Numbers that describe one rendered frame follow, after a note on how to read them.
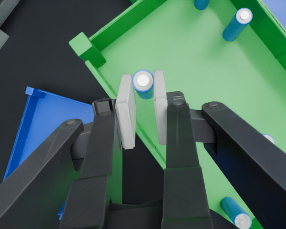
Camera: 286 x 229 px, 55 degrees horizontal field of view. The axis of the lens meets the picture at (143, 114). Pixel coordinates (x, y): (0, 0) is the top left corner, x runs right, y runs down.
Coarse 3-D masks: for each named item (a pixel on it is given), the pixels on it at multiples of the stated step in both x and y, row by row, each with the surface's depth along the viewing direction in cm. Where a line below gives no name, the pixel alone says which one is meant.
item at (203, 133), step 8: (168, 96) 18; (176, 96) 18; (168, 104) 17; (192, 112) 15; (200, 112) 15; (192, 120) 15; (200, 120) 14; (200, 128) 15; (208, 128) 14; (200, 136) 15; (208, 136) 15; (216, 136) 14
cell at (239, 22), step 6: (240, 12) 30; (246, 12) 29; (234, 18) 30; (240, 18) 30; (246, 18) 29; (228, 24) 33; (234, 24) 31; (240, 24) 30; (246, 24) 30; (228, 30) 33; (234, 30) 32; (240, 30) 32; (228, 36) 34; (234, 36) 34
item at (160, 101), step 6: (156, 72) 21; (162, 72) 21; (156, 78) 20; (162, 78) 19; (156, 84) 18; (162, 84) 18; (156, 90) 17; (162, 90) 17; (156, 96) 16; (162, 96) 16; (156, 102) 16; (162, 102) 16; (156, 108) 16; (162, 108) 16; (156, 114) 16; (162, 114) 16; (156, 120) 16; (162, 120) 16; (162, 126) 16; (162, 132) 16; (162, 138) 16; (162, 144) 17
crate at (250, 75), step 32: (160, 0) 35; (192, 0) 36; (224, 0) 36; (256, 0) 31; (96, 32) 32; (128, 32) 37; (160, 32) 36; (192, 32) 36; (256, 32) 35; (96, 64) 35; (128, 64) 37; (160, 64) 36; (192, 64) 36; (224, 64) 36; (256, 64) 35; (192, 96) 36; (224, 96) 36; (256, 96) 35; (256, 128) 35; (160, 160) 31; (224, 192) 35; (256, 224) 33
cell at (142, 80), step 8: (136, 72) 22; (144, 72) 22; (136, 80) 22; (144, 80) 21; (152, 80) 22; (136, 88) 22; (144, 88) 22; (152, 88) 22; (144, 96) 25; (152, 96) 27
